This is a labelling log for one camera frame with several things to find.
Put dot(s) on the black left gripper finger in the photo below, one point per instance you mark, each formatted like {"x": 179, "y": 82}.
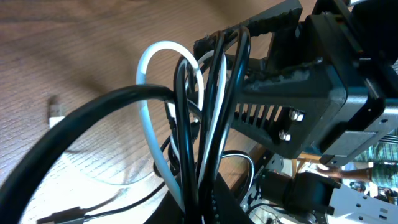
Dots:
{"x": 223, "y": 209}

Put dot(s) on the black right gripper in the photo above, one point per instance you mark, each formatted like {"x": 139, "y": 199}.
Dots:
{"x": 334, "y": 92}

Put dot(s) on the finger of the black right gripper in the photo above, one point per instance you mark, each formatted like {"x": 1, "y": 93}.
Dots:
{"x": 281, "y": 19}

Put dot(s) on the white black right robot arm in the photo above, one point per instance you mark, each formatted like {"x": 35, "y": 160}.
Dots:
{"x": 307, "y": 197}

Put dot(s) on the person in plaid shirt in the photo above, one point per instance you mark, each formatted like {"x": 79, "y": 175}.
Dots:
{"x": 383, "y": 173}

